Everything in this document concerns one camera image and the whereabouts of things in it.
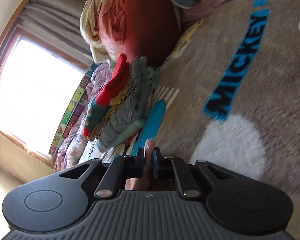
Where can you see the cream and pink quilt pile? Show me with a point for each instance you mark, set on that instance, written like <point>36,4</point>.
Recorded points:
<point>149,28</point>

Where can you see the grey Mickey Mouse blanket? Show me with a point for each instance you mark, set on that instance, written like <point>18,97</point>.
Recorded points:
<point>232,93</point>

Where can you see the yellow folded garment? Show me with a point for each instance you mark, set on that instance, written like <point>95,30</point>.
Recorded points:
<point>115,103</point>

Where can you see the grey curtain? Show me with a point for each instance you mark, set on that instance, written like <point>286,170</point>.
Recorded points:
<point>56,22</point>

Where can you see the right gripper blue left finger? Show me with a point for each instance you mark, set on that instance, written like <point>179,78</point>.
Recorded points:
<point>116,173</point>

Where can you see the red green knitted sweater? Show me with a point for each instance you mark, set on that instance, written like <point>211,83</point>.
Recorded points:
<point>99,106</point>

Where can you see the purple floral duvet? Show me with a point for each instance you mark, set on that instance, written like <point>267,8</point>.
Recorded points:
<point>74,145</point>

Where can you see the teal folded garment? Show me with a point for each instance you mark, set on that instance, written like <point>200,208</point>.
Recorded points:
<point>127,133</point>

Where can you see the colourful alphabet headboard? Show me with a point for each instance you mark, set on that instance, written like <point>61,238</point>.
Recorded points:
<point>73,111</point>

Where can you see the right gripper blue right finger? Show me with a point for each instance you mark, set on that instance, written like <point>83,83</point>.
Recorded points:
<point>175,169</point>

